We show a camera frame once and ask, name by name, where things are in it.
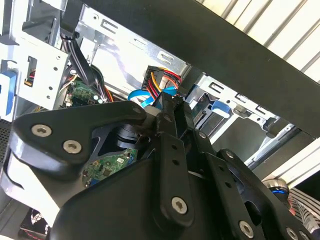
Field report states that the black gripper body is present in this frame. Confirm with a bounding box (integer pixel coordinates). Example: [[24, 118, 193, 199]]
[[49, 154, 226, 240]]

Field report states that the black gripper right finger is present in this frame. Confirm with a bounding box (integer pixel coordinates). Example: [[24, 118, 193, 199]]
[[174, 98, 320, 240]]

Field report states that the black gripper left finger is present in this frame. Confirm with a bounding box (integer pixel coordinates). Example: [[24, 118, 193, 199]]
[[9, 92, 196, 229]]

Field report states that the blue data wire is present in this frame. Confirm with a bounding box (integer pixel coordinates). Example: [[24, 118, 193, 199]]
[[127, 86, 181, 111]]

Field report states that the hard disk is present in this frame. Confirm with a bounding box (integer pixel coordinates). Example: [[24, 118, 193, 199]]
[[192, 99, 231, 127]]

